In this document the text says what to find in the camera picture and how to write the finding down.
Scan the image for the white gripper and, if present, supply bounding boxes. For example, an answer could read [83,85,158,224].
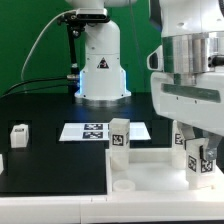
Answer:
[151,72,224,161]

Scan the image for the grey camera cable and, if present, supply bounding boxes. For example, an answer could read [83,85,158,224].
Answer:
[20,12,69,83]

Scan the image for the white block at left edge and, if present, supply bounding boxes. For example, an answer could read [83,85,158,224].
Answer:
[0,154,4,175]

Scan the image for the white fence rail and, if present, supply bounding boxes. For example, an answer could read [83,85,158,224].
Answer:
[214,166,224,191]
[0,191,224,224]

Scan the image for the white front fence rail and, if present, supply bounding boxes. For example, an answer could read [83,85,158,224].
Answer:
[0,191,224,224]

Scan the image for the black camera on stand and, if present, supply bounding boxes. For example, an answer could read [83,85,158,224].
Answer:
[57,8,110,38]

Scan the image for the black cables on table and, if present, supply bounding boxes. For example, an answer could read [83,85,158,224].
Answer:
[0,77,81,100]

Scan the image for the white right fence rail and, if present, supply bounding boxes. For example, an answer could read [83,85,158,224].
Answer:
[214,166,224,191]

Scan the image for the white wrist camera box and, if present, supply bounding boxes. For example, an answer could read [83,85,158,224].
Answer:
[147,46,164,71]

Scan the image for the white square table top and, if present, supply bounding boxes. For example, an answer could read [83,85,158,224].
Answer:
[106,148,224,194]

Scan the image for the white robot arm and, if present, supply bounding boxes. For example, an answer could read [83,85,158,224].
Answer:
[66,0,224,161]

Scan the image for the white tag sheet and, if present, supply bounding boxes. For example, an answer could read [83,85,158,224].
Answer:
[59,122,151,142]

